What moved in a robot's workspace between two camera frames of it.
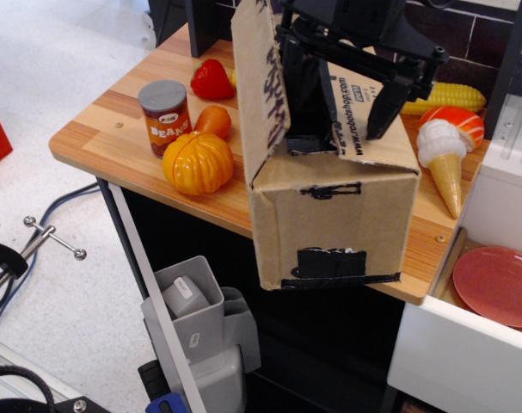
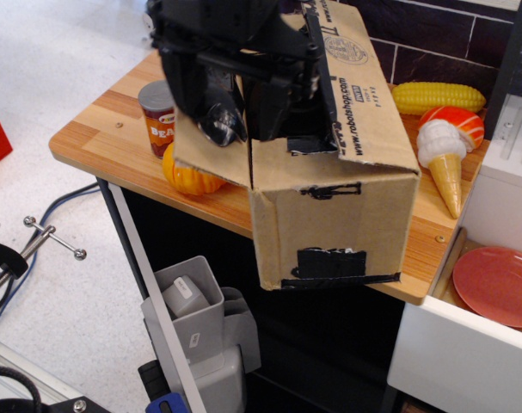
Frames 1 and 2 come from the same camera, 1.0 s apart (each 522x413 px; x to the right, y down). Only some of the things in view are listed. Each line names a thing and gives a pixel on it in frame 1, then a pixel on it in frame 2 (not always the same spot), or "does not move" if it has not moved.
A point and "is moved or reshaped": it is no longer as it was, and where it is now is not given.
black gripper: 372,35 to 249,38
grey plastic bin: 213,330 does not move
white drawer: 448,351 does not move
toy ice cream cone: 440,145 does not move
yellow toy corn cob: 446,95 does not move
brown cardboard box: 347,218 is moved or reshaped
